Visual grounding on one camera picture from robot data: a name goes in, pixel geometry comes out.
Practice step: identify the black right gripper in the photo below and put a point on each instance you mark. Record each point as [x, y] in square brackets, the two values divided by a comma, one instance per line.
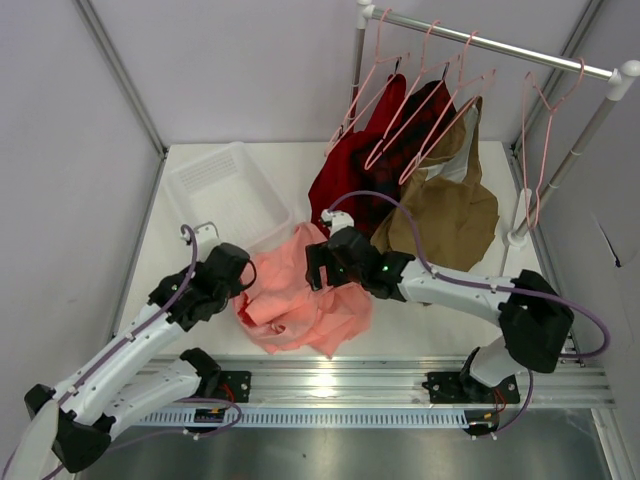
[320, 265]

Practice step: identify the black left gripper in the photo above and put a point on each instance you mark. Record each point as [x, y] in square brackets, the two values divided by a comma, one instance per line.
[232, 288]

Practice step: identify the pink pleated skirt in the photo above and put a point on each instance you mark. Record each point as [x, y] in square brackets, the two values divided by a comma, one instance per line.
[280, 311]

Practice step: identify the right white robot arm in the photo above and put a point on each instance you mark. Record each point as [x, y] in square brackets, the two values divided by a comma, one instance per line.
[533, 321]

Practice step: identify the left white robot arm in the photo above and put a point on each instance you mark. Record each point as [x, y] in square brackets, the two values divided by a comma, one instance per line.
[74, 423]

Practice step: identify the pink hanger with red skirt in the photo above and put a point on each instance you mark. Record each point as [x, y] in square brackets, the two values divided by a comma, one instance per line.
[361, 97]

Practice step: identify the tan brown skirt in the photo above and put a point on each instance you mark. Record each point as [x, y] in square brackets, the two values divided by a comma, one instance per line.
[455, 215]

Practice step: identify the red black plaid skirt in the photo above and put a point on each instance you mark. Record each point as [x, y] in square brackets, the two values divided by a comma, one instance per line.
[370, 211]

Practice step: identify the empty pink hanger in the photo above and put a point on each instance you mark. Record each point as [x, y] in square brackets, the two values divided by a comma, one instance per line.
[533, 191]

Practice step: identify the white perforated plastic basket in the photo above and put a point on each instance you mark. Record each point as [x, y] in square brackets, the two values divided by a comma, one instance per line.
[228, 189]

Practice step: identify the white metal clothes rack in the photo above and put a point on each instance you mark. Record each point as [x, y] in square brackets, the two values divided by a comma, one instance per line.
[619, 81]

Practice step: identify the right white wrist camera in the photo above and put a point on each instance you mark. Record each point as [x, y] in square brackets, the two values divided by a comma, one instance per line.
[336, 220]

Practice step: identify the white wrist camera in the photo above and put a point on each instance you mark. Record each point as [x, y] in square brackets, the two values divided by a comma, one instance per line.
[204, 235]
[336, 220]

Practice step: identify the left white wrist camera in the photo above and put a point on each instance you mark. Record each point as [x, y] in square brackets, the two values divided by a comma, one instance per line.
[204, 235]

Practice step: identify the white slotted cable duct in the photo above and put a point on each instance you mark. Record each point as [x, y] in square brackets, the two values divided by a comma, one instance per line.
[262, 417]

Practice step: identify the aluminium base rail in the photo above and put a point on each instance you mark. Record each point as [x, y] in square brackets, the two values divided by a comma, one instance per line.
[372, 382]

